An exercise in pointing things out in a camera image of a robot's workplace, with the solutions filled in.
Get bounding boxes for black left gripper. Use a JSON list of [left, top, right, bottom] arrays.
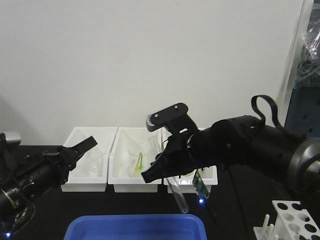
[[9, 136, 98, 198]]

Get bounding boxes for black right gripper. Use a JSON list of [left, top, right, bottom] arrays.
[[141, 102, 225, 183]]

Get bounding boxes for clear glass test tube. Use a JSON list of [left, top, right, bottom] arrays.
[[147, 135, 189, 214]]

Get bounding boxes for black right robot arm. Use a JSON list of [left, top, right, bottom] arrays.
[[141, 102, 320, 202]]

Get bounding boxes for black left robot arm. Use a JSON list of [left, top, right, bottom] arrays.
[[0, 132, 98, 240]]

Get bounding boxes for blue-grey pegboard drying rack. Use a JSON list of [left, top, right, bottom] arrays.
[[285, 0, 320, 141]]

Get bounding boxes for white test tube rack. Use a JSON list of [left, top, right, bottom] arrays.
[[253, 200, 320, 240]]

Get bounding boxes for glassware in left bin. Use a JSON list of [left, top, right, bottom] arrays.
[[77, 148, 103, 178]]

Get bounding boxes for left white storage bin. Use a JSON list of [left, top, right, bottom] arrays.
[[61, 126, 118, 192]]

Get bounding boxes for white storage bin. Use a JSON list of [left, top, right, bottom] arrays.
[[107, 127, 162, 193], [61, 126, 118, 192], [162, 127, 218, 194]]

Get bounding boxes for beaker in middle bin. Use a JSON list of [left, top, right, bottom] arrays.
[[127, 143, 155, 178]]

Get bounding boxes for middle white storage bin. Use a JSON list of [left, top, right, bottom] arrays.
[[107, 127, 162, 193]]

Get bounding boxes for yellow green plastic spatulas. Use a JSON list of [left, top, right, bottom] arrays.
[[134, 152, 144, 171]]

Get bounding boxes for right white storage bin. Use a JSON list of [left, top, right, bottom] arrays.
[[162, 127, 218, 194]]

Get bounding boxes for green circuit board with led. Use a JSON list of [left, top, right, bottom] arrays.
[[192, 169, 210, 200]]

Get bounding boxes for blue plastic tray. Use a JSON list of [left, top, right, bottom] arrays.
[[64, 214, 207, 240]]

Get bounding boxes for clear plastic bag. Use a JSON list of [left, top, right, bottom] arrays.
[[294, 20, 320, 89]]

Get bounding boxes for black strap loop cable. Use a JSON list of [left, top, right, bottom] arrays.
[[250, 94, 307, 141]]

